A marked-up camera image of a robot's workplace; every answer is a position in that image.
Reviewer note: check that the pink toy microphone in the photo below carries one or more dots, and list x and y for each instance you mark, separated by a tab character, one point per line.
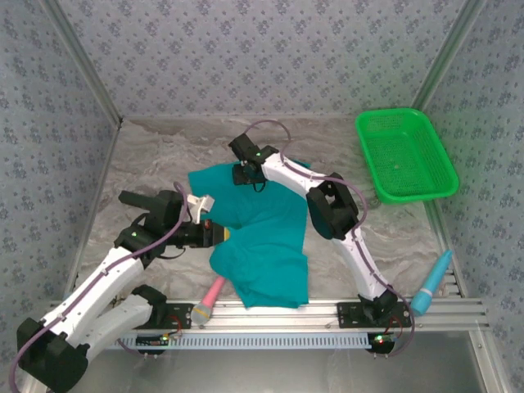
202	311

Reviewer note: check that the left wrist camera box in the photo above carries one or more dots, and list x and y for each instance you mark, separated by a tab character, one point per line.
202	204

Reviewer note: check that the blue toy microphone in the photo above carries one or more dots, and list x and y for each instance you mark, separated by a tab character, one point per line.
430	286

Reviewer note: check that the aluminium mounting rail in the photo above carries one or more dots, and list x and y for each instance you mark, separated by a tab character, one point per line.
266	317

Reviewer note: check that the black plastic block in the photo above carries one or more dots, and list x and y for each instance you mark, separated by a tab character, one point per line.
131	198

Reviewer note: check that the green plastic basket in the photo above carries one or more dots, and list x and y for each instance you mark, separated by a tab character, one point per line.
405	159

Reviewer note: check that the teal t-shirt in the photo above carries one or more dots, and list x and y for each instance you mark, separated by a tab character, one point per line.
266	229

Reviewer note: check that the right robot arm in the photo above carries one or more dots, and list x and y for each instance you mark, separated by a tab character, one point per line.
331	213

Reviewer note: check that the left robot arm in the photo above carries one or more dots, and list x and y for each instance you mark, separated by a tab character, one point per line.
102	294

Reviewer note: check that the aluminium frame post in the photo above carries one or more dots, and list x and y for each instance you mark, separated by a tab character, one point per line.
449	51
85	61

